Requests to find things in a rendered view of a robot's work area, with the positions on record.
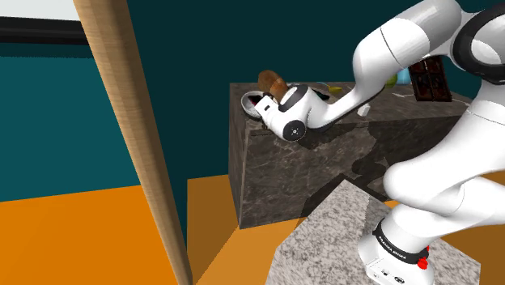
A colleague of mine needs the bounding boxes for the light blue cup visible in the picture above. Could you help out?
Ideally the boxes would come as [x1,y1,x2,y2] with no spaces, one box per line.
[396,67,412,86]

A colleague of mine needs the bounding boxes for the tapered wooden pole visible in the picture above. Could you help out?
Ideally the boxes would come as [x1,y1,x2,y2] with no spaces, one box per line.
[72,0,194,285]

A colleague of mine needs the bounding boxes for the grey bowl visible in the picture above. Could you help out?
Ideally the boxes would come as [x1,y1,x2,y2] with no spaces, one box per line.
[240,90,270,120]

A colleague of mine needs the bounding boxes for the brown bread loaf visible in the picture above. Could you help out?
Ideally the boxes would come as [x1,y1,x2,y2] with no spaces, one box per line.
[257,70,290,102]

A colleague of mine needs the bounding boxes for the grey granite robot stand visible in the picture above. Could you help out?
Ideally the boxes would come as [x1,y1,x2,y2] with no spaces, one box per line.
[265,179,482,285]

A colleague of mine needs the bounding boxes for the dark brown box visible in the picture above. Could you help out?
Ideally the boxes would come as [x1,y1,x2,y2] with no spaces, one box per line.
[407,55,453,103]

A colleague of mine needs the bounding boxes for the dark marble counter block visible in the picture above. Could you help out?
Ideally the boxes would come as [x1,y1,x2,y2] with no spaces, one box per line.
[228,81,474,230]

